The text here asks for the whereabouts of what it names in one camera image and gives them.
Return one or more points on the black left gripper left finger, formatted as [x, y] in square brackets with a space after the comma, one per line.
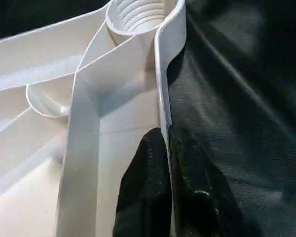
[145, 192]

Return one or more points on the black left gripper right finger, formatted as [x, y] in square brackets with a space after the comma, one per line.
[197, 197]

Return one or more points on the white plastic table top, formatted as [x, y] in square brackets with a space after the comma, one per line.
[51, 148]

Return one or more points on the black table mat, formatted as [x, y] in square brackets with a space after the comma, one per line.
[236, 98]

